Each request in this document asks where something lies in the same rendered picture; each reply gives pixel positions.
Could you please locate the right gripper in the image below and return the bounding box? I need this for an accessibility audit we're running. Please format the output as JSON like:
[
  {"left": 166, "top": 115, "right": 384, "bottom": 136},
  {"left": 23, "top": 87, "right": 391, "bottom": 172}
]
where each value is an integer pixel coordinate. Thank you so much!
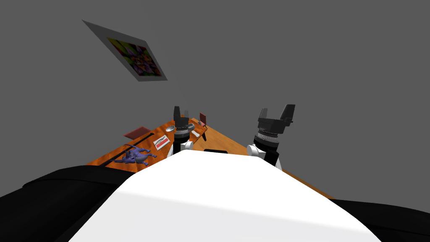
[{"left": 257, "top": 104, "right": 296, "bottom": 137}]

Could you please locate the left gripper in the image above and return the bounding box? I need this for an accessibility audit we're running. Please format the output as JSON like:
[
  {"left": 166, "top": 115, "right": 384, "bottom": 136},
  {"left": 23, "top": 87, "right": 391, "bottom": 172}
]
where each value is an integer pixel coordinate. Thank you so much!
[{"left": 173, "top": 105, "right": 190, "bottom": 130}]

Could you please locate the red chair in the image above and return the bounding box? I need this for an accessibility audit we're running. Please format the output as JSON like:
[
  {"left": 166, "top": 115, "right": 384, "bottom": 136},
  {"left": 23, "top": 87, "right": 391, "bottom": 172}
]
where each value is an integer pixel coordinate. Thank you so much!
[{"left": 199, "top": 112, "right": 208, "bottom": 142}]

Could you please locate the red and white card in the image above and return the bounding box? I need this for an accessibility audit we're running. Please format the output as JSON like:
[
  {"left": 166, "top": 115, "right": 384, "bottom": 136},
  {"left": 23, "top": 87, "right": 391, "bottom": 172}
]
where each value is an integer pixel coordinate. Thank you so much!
[{"left": 153, "top": 135, "right": 171, "bottom": 151}]

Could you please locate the dark red flat board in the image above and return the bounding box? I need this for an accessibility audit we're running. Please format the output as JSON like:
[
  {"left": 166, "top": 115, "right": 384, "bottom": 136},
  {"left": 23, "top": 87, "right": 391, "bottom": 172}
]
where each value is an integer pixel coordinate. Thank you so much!
[{"left": 123, "top": 126, "right": 152, "bottom": 140}]

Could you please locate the orange wooden table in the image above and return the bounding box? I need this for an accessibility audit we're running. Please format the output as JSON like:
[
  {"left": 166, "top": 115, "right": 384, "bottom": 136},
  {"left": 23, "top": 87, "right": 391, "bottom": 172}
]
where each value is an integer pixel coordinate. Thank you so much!
[{"left": 85, "top": 117, "right": 335, "bottom": 200}]

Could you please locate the purple dragon figure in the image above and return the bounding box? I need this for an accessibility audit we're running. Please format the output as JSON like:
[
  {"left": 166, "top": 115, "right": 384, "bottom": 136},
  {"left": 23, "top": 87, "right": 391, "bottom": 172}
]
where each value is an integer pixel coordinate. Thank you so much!
[{"left": 113, "top": 145, "right": 158, "bottom": 168}]

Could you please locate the black thin rod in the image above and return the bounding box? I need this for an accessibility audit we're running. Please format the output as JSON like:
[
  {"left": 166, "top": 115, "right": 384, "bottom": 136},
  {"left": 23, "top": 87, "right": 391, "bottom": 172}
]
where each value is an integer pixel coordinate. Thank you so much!
[{"left": 99, "top": 132, "right": 155, "bottom": 168}]

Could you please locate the grey framed colourful picture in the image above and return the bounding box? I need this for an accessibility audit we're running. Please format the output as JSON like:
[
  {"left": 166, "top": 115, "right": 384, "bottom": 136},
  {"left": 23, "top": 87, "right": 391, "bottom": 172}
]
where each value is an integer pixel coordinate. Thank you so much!
[{"left": 81, "top": 19, "right": 168, "bottom": 82}]

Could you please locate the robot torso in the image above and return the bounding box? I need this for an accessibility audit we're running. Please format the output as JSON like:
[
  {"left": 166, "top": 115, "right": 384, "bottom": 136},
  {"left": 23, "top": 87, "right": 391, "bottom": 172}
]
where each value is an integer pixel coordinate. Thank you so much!
[{"left": 67, "top": 148, "right": 383, "bottom": 242}]

